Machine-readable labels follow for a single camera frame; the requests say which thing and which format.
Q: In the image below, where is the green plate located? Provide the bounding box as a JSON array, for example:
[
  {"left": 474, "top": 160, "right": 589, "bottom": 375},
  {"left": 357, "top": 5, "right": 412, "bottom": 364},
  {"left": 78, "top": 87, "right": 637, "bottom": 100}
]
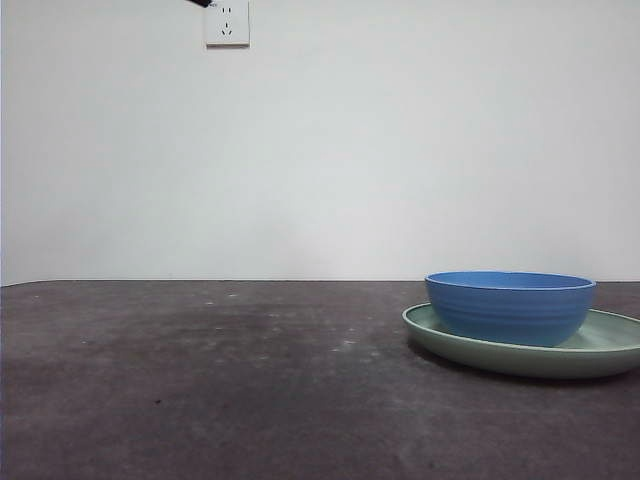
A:
[{"left": 401, "top": 302, "right": 640, "bottom": 380}]

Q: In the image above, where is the blue bowl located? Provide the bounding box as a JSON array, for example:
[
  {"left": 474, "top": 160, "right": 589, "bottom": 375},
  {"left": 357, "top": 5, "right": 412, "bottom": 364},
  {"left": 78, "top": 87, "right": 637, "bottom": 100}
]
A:
[{"left": 424, "top": 270, "right": 597, "bottom": 347}]

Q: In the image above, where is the white wall socket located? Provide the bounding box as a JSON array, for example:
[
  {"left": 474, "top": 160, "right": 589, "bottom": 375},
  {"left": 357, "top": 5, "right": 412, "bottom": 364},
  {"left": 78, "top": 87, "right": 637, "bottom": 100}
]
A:
[{"left": 204, "top": 0, "right": 251, "bottom": 50}]

